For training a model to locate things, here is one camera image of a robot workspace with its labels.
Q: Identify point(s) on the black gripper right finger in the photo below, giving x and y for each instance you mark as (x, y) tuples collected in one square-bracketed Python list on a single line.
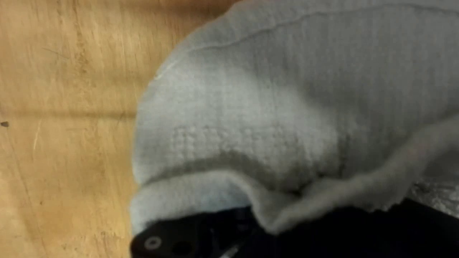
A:
[(382, 234)]

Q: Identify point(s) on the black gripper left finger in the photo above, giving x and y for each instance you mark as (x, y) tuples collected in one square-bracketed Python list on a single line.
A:
[(192, 239)]

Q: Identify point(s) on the white towel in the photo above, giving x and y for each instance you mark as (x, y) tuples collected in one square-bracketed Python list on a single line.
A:
[(288, 120)]

